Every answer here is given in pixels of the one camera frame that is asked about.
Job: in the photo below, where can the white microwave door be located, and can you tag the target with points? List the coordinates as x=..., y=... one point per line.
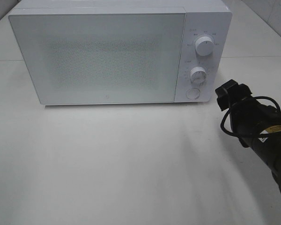
x=101, y=59

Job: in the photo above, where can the white lower timer knob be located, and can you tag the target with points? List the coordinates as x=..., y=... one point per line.
x=198, y=75

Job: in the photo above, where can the white upper power knob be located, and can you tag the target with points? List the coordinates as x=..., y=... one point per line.
x=204, y=45

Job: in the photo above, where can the white microwave oven body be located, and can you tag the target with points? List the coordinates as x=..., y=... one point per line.
x=202, y=17

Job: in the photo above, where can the round door release button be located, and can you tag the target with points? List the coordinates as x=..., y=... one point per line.
x=193, y=93

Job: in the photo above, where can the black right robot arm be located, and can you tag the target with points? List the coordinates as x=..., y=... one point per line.
x=265, y=143

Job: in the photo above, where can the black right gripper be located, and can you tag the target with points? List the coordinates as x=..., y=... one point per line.
x=246, y=113

